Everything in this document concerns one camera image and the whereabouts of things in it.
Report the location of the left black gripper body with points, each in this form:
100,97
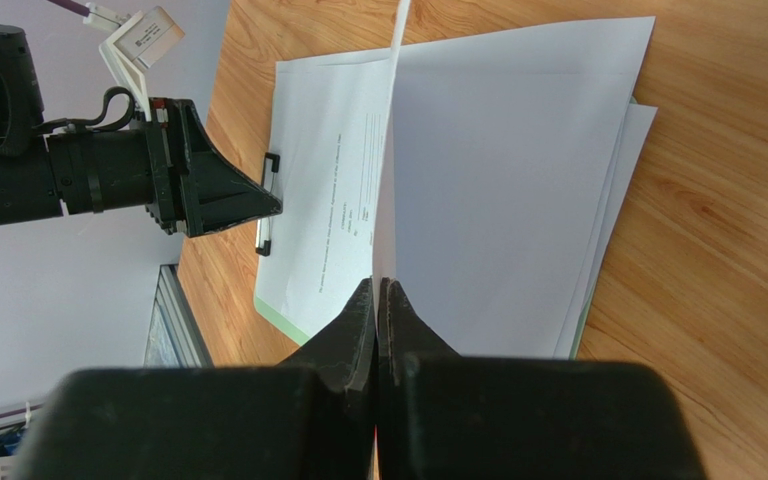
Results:
167,134

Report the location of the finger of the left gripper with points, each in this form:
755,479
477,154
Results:
225,196

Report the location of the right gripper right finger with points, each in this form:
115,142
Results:
443,415

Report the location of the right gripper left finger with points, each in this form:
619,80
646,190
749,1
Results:
308,417

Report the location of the white paper sheet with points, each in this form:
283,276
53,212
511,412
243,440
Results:
624,200
510,159

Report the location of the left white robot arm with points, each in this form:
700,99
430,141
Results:
62,166

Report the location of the left aluminium frame post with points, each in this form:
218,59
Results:
174,338

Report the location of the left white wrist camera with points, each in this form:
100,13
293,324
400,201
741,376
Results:
135,43

